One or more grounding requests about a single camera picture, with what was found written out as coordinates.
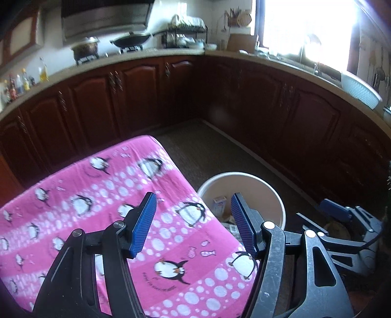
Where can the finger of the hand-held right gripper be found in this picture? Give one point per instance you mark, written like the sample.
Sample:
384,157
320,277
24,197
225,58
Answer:
342,242
334,209

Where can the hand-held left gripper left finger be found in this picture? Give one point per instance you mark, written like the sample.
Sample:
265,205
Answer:
143,226

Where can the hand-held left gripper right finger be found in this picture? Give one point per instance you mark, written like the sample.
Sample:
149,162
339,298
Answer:
243,226

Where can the white printed wrapper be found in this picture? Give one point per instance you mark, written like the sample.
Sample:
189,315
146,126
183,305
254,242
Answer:
231,227

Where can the small white orange box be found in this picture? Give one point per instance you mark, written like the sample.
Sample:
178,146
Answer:
220,205

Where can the white waste bin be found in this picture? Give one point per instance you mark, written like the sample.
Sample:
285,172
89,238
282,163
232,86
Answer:
275,201

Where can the pink penguin blanket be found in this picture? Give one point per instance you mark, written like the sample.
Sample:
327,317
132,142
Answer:
91,189

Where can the white plastic basket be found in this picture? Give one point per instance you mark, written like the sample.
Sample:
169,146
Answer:
360,90

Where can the dark wooden base cabinets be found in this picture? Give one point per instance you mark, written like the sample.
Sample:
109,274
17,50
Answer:
122,97

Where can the hanging kitchen utensils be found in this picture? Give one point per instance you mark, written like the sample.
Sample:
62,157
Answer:
378,70

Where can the sink faucet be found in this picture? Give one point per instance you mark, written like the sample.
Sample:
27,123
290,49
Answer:
311,42

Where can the gas stove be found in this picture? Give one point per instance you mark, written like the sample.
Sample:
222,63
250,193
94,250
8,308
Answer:
107,55

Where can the white bowl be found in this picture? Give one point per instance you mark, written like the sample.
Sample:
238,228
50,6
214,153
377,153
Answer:
211,46

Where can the brown cutting board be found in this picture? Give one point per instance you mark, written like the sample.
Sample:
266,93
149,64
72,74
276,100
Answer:
243,42

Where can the yellow oil bottle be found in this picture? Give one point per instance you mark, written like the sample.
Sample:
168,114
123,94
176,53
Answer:
44,72

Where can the black wok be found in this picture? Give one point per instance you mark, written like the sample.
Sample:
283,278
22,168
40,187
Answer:
133,39

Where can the window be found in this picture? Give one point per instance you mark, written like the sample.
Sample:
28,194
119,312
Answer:
305,24

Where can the row of condiment bottles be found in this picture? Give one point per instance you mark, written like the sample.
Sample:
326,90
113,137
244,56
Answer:
18,85

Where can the black dish rack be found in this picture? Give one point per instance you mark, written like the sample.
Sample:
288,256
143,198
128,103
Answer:
184,33

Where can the round wicker mat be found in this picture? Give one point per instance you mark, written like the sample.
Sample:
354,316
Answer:
245,19

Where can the chopstick holder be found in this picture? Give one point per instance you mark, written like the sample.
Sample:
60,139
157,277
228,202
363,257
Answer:
232,18

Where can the steel range hood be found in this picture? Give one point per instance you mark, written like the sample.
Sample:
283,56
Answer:
107,18

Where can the wooden wall cabinets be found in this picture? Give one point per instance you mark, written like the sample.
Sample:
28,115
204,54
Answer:
21,33

